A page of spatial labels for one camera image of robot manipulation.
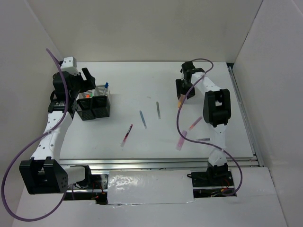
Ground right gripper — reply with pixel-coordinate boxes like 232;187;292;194
176;78;196;99

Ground purple pink highlighter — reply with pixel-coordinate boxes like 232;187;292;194
176;130;187;151

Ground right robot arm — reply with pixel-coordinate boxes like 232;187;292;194
176;59;232;185

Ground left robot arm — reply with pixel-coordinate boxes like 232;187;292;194
19;68;96;194

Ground white container back left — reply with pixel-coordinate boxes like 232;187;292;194
79;90;93;99

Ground white container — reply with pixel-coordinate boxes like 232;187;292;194
94;85;111;98
79;90;93;99

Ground white container back right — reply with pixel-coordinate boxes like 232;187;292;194
94;85;111;98

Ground black container front left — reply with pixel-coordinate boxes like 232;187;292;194
77;98;96;121

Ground black container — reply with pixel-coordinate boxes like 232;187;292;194
92;96;110;118
77;98;96;121

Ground black container front right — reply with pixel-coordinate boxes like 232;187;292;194
92;96;110;118

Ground grey green pen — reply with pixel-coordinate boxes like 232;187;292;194
156;101;161;120

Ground pink orange pen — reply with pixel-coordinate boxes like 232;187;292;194
188;116;202;131

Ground light blue pen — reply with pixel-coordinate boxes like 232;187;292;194
139;110;147;129

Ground dark purple pen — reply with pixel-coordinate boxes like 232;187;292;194
197;138;210;142

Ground red pen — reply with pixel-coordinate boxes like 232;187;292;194
121;124;133;147

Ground white cover sheet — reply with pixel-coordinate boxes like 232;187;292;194
107;170;194;205

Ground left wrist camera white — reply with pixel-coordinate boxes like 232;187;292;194
61;56;78;74

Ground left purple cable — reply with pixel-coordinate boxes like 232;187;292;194
0;48;76;222

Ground purple cable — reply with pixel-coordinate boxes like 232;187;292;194
176;58;243;196
0;48;76;222

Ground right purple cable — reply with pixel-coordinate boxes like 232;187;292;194
176;58;243;196

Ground aluminium rail frame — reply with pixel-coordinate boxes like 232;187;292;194
59;61;265;172

